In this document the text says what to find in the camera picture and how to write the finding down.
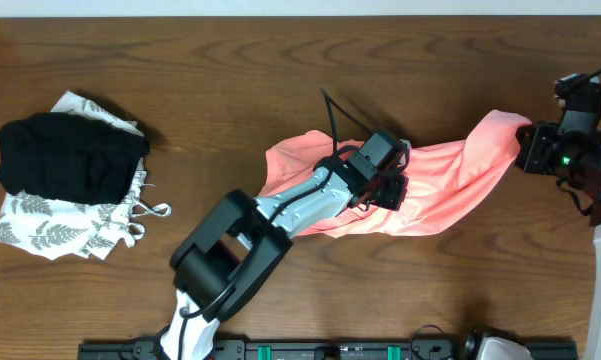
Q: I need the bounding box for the black folded garment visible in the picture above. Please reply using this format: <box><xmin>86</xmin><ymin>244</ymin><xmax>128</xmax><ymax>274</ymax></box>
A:
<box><xmin>0</xmin><ymin>112</ymin><xmax>150</xmax><ymax>205</ymax></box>

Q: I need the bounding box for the white fern-print drawstring bag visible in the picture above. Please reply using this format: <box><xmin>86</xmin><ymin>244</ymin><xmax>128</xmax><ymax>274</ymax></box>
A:
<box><xmin>0</xmin><ymin>91</ymin><xmax>171</xmax><ymax>260</ymax></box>

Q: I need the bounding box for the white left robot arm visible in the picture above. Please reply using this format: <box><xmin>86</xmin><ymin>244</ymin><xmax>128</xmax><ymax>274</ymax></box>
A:
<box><xmin>158</xmin><ymin>130</ymin><xmax>410</xmax><ymax>359</ymax></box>

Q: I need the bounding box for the pink cloth garment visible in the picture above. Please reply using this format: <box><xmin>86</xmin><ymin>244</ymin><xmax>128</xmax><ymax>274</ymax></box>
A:
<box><xmin>260</xmin><ymin>110</ymin><xmax>531</xmax><ymax>238</ymax></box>

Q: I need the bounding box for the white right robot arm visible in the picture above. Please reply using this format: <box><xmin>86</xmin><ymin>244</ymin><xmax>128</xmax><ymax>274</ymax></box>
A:
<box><xmin>515</xmin><ymin>71</ymin><xmax>601</xmax><ymax>359</ymax></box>

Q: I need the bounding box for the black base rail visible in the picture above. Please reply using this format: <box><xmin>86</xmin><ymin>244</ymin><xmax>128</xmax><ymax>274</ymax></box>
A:
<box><xmin>77</xmin><ymin>327</ymin><xmax>579</xmax><ymax>360</ymax></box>

